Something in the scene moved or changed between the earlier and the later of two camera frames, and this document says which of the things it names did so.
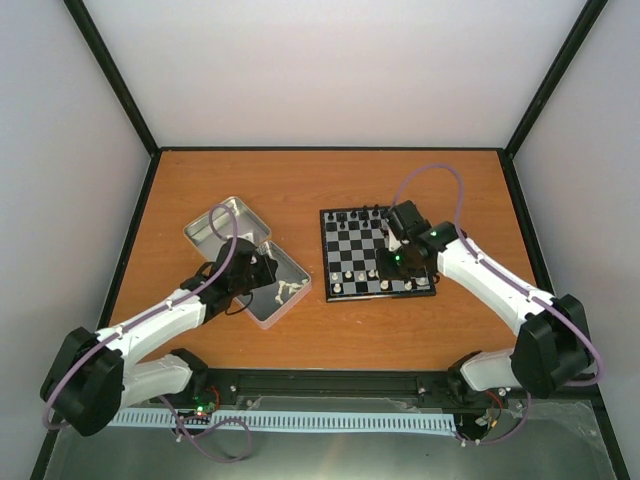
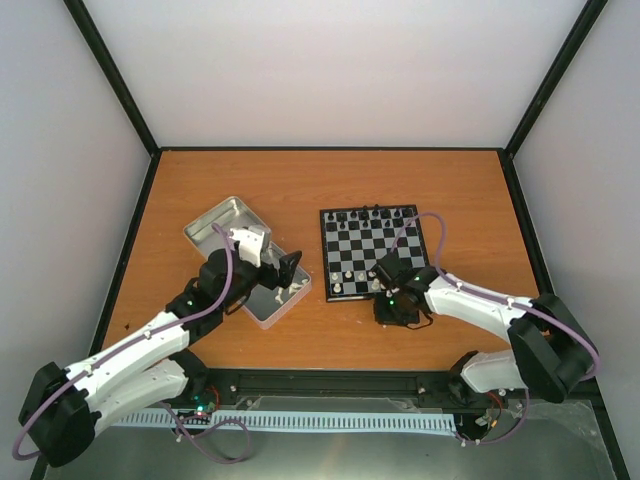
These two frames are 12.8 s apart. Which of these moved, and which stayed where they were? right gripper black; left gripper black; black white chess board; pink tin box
Moved: right gripper black; left gripper black
Stayed: pink tin box; black white chess board
